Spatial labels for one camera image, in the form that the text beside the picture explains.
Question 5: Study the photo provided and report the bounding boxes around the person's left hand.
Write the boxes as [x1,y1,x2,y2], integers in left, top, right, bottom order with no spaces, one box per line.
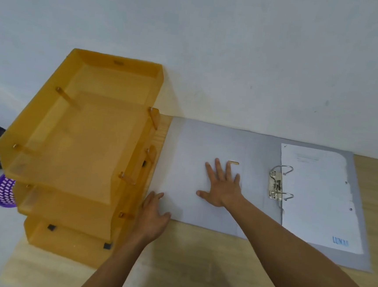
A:
[130,189,174,248]

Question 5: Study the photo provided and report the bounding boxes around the purple plastic mesh basket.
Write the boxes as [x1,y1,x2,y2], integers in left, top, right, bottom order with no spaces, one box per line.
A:
[0,173,20,209]

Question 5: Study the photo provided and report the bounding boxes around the white punched paper sheet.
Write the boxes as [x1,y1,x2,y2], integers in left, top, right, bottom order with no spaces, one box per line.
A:
[272,143,373,255]

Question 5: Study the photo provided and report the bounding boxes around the orange translucent plastic document tray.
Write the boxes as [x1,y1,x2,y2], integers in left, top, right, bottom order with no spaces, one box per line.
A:
[0,42,167,209]
[9,133,158,245]
[20,214,128,272]

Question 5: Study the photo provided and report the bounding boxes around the person's left forearm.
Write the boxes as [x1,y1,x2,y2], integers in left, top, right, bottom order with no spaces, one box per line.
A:
[76,231,150,287]

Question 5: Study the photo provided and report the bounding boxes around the person's right hand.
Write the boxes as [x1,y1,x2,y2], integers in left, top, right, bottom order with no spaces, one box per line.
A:
[195,157,249,211]

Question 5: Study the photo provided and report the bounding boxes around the person's right forearm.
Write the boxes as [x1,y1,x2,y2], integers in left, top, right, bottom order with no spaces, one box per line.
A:
[219,195,378,287]

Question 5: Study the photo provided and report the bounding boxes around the grey lever arch binder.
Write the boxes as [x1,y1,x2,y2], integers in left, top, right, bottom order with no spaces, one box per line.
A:
[142,114,378,273]

